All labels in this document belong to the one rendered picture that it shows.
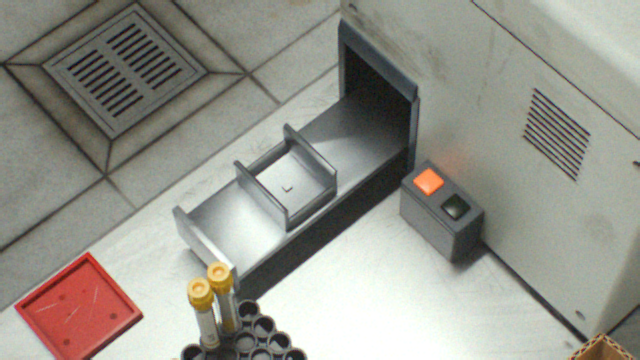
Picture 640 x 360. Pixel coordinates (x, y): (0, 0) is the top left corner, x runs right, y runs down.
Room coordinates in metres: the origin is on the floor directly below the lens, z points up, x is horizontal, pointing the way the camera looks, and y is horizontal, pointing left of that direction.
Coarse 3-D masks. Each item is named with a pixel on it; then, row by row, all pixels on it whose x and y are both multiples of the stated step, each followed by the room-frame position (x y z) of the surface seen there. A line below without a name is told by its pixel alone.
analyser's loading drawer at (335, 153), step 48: (384, 96) 0.53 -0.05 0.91; (288, 144) 0.49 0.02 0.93; (336, 144) 0.49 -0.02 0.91; (384, 144) 0.49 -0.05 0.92; (240, 192) 0.45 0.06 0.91; (288, 192) 0.45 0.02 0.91; (336, 192) 0.45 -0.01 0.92; (192, 240) 0.42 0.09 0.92; (240, 240) 0.41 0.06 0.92; (288, 240) 0.41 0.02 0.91
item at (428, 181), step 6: (426, 174) 0.45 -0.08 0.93; (432, 174) 0.45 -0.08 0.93; (414, 180) 0.45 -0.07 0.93; (420, 180) 0.45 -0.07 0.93; (426, 180) 0.45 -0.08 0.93; (432, 180) 0.45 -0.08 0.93; (438, 180) 0.45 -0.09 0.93; (420, 186) 0.44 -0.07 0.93; (426, 186) 0.44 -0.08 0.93; (432, 186) 0.44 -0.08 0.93; (438, 186) 0.44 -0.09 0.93; (426, 192) 0.44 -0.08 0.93; (432, 192) 0.44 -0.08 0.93
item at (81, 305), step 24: (72, 264) 0.42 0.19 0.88; (96, 264) 0.42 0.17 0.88; (48, 288) 0.40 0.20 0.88; (72, 288) 0.40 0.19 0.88; (96, 288) 0.40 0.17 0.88; (120, 288) 0.40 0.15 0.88; (24, 312) 0.38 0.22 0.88; (48, 312) 0.38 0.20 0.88; (72, 312) 0.38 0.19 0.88; (96, 312) 0.38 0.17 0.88; (120, 312) 0.38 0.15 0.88; (48, 336) 0.36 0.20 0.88; (72, 336) 0.36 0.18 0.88; (96, 336) 0.36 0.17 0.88
